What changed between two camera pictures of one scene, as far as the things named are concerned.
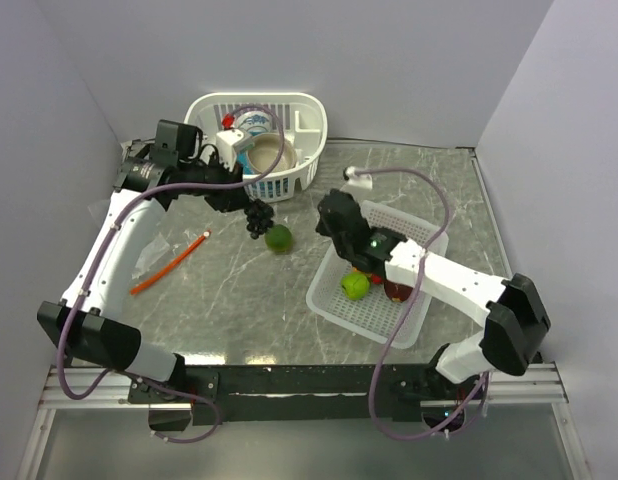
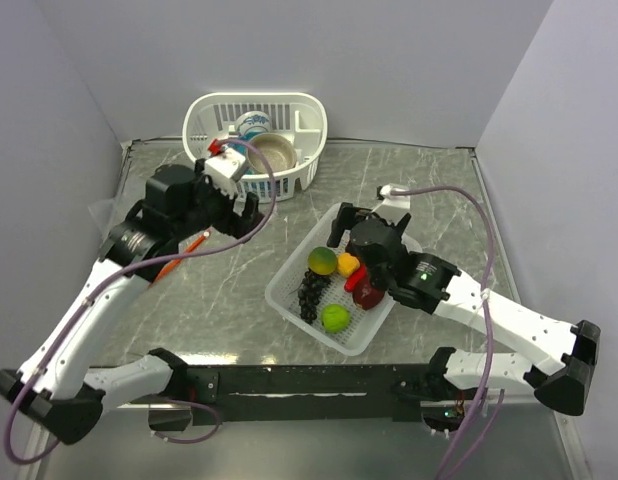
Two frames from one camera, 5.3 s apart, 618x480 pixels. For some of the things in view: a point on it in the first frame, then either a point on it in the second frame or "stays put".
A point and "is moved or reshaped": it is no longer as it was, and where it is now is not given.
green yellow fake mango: [278, 238] -> [322, 260]
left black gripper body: [214, 173] -> [213, 207]
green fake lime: [355, 285] -> [335, 318]
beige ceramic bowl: [265, 150] stays put
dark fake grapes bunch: [259, 217] -> [309, 294]
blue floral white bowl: [255, 123] stays put
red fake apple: [397, 292] is moved or reshaped
